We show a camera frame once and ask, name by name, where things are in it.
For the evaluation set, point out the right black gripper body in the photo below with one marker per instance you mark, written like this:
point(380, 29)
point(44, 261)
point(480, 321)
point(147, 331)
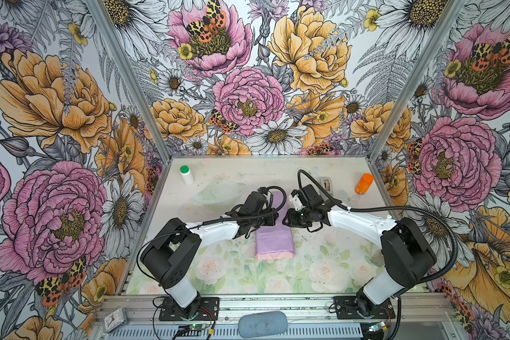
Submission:
point(307, 214)

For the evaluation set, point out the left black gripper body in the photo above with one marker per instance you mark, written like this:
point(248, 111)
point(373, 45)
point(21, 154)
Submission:
point(267, 222)

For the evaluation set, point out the pink wrapping paper sheet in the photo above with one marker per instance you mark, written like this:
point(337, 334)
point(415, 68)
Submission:
point(275, 242)

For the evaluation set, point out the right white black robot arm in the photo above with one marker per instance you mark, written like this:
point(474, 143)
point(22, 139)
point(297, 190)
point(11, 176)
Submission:
point(407, 255)

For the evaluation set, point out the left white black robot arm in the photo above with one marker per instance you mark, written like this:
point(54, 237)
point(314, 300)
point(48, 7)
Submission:
point(167, 258)

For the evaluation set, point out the grey tape dispenser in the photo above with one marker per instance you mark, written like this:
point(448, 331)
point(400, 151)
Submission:
point(326, 182)

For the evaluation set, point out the clear glass bowl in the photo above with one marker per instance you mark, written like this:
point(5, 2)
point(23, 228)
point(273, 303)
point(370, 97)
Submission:
point(219, 192)

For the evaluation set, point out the orange bottle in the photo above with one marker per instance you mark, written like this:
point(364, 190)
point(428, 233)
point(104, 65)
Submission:
point(364, 184)

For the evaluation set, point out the white bottle green cap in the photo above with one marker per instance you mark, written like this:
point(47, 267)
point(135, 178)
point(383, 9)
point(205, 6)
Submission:
point(187, 175)

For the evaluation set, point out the grey foam pad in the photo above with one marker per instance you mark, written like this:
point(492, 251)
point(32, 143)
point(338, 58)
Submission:
point(262, 325)

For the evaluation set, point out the small white clock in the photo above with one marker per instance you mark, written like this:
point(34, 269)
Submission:
point(114, 319)

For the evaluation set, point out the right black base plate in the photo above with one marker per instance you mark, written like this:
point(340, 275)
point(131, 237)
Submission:
point(344, 307)

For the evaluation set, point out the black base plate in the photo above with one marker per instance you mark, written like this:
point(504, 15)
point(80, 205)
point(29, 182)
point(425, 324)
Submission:
point(344, 307)
point(201, 309)

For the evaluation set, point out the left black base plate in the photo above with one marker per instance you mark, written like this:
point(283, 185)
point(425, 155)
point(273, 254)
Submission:
point(201, 309)

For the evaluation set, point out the aluminium front rail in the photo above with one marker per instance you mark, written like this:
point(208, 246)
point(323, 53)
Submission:
point(416, 307)

